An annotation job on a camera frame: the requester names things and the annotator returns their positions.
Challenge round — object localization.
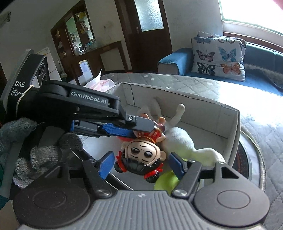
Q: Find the white plush doll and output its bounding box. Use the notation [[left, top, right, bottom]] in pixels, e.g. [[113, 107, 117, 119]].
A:
[[138, 97, 226, 167]]

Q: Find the green ball toy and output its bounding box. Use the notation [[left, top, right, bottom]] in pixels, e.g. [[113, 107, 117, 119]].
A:
[[154, 169, 180, 191]]

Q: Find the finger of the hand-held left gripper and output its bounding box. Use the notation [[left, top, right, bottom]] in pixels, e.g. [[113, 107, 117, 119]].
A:
[[115, 114, 155, 133], [71, 119, 136, 139]]

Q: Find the grey cardboard box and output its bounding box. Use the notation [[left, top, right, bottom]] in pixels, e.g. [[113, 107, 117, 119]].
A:
[[85, 82, 241, 191]]

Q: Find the blue sofa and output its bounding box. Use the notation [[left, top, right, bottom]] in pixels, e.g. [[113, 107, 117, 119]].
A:
[[157, 42, 283, 98]]

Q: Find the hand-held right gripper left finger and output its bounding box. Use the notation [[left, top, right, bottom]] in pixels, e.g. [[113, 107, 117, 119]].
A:
[[44, 151, 115, 198]]

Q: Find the dark wooden door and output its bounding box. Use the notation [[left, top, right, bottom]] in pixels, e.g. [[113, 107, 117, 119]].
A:
[[115, 0, 173, 72]]

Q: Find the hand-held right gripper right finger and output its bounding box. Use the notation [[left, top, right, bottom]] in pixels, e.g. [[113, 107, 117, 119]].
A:
[[169, 152, 241, 198]]

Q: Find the round tray under box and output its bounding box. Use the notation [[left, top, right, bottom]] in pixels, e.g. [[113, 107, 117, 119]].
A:
[[229, 129, 266, 193]]

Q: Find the big-head doll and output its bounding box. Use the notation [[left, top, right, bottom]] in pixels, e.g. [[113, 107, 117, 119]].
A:
[[114, 113, 168, 184]]

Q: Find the white refrigerator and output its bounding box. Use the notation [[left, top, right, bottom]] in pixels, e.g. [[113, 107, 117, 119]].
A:
[[36, 46, 63, 83]]

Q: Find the butterfly print pillow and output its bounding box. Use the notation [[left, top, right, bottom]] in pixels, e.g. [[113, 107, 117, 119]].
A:
[[197, 31, 247, 56], [191, 36, 246, 82]]

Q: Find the person's left hand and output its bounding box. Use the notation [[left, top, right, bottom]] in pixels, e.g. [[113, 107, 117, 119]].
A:
[[0, 117, 84, 189]]

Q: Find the dark wooden cabinet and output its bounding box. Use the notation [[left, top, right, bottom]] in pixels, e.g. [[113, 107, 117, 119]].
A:
[[50, 0, 124, 87]]

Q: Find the window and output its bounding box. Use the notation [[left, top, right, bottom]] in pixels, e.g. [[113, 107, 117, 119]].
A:
[[220, 0, 283, 34]]

